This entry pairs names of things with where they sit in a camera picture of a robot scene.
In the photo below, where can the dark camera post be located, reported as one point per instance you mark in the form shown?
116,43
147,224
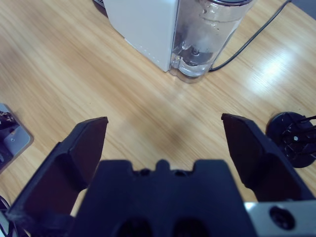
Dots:
5,150

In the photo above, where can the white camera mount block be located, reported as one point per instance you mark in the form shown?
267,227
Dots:
21,140

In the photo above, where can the clear water tank grey lid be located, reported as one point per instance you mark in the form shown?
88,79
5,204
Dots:
207,37

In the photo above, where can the black capsule holder with rods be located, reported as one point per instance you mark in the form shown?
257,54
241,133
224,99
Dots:
284,128

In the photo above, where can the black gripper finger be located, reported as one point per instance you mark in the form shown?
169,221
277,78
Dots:
61,168
261,158

